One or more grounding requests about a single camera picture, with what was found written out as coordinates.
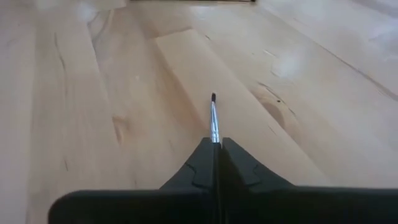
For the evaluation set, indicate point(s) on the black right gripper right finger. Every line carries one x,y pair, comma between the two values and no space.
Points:
295,207

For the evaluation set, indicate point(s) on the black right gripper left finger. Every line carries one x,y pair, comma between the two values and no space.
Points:
140,208

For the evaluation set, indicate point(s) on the thin silver-ferruled liner brush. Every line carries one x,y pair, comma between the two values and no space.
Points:
214,124

